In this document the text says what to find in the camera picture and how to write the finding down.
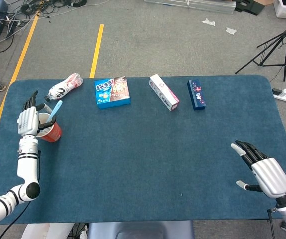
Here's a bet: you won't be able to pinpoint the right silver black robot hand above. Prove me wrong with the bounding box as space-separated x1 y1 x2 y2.
230 140 286 199

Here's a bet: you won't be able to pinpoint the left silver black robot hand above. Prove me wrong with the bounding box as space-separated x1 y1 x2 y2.
17 90 58 137

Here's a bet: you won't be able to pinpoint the light blue toothbrush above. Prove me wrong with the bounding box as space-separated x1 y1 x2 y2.
46 100 63 124

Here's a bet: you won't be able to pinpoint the red paper cup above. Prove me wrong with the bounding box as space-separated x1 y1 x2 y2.
36 112 63 143

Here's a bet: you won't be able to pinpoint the white pink toothpaste box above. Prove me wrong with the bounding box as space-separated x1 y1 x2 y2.
149 74 180 112

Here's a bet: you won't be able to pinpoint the plastic bottle white red label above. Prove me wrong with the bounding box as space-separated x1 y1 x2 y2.
44 72 84 102

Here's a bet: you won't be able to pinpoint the blue cookie box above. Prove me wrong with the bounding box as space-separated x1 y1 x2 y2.
94 76 132 110

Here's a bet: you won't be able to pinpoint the white robot body panel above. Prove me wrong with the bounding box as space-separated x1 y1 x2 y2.
20 223 75 239

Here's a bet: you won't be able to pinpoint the dark blue narrow box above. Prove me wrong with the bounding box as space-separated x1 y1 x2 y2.
187 79 207 111

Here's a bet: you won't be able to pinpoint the blue table mat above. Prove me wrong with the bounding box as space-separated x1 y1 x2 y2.
0 74 286 226

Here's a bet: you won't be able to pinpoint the black foam pieces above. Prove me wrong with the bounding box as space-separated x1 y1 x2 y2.
234 0 266 16

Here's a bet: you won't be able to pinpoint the aluminium profile rails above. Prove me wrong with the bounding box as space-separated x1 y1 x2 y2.
144 0 237 15

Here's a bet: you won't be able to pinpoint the tangled floor cables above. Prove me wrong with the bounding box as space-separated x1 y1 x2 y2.
0 0 111 53

